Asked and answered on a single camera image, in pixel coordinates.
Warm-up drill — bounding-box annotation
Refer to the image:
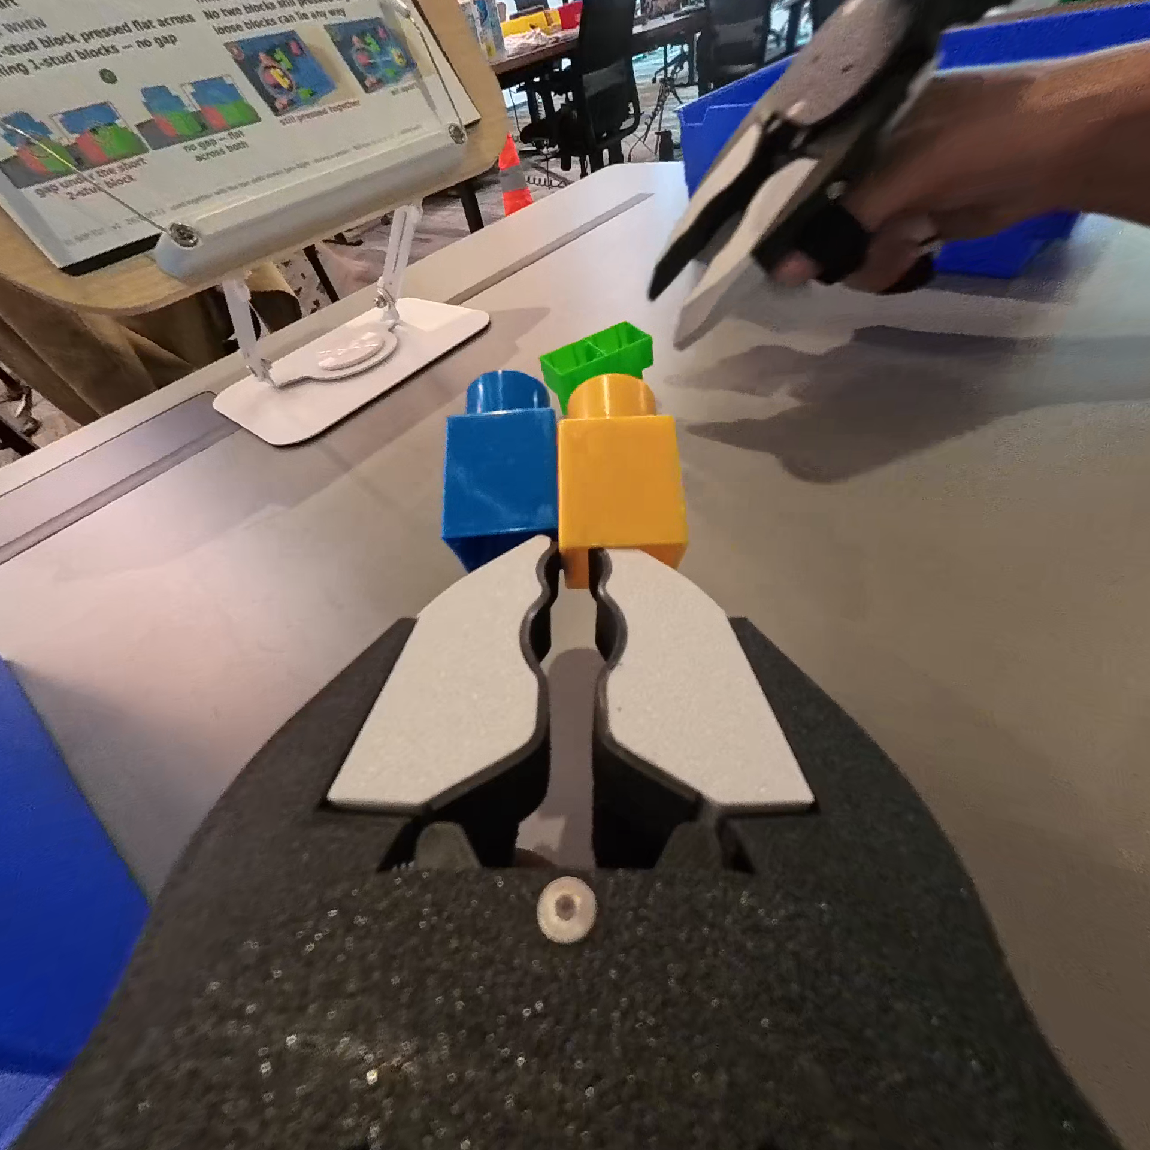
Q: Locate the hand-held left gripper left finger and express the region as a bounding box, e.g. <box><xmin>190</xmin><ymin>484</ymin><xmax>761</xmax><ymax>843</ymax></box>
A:
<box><xmin>325</xmin><ymin>535</ymin><xmax>558</xmax><ymax>870</ymax></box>

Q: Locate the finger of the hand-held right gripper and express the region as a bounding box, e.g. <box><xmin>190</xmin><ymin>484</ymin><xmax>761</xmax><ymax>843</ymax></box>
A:
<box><xmin>674</xmin><ymin>157</ymin><xmax>845</xmax><ymax>348</ymax></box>
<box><xmin>648</xmin><ymin>121</ymin><xmax>780</xmax><ymax>301</ymax></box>

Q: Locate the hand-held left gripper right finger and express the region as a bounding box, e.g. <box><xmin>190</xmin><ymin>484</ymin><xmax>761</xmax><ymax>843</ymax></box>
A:
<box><xmin>589</xmin><ymin>547</ymin><xmax>818</xmax><ymax>870</ymax></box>

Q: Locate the blue plastic bin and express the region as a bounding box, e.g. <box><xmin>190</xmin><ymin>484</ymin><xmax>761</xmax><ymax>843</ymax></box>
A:
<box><xmin>0</xmin><ymin>660</ymin><xmax>150</xmax><ymax>1150</ymax></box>
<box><xmin>674</xmin><ymin>85</ymin><xmax>1083</xmax><ymax>278</ymax></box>
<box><xmin>934</xmin><ymin>0</ymin><xmax>1150</xmax><ymax>85</ymax></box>

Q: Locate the green two-stud toy block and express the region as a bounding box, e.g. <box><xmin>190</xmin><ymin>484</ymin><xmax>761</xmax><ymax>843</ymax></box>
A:
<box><xmin>539</xmin><ymin>321</ymin><xmax>654</xmax><ymax>415</ymax></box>

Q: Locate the yellow single-stud toy block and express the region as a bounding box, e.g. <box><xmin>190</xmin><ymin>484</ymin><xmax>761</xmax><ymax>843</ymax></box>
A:
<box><xmin>556</xmin><ymin>372</ymin><xmax>690</xmax><ymax>588</ymax></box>

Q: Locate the blue single-stud toy block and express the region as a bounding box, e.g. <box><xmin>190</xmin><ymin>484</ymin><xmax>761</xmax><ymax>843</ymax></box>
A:
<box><xmin>440</xmin><ymin>369</ymin><xmax>559</xmax><ymax>573</ymax></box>

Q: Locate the person's right forearm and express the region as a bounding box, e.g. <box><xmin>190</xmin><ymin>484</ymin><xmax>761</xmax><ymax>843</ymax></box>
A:
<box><xmin>1078</xmin><ymin>52</ymin><xmax>1150</xmax><ymax>229</ymax></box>

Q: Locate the black office chair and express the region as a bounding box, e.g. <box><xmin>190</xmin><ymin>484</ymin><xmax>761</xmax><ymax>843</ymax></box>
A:
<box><xmin>520</xmin><ymin>0</ymin><xmax>643</xmax><ymax>176</ymax></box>

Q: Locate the orange traffic cone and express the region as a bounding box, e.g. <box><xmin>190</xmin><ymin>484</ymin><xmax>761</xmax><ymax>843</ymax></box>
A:
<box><xmin>496</xmin><ymin>133</ymin><xmax>537</xmax><ymax>217</ymax></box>

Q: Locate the printed instruction sheet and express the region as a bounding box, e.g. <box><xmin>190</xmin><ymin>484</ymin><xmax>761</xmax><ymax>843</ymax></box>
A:
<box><xmin>0</xmin><ymin>0</ymin><xmax>450</xmax><ymax>270</ymax></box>

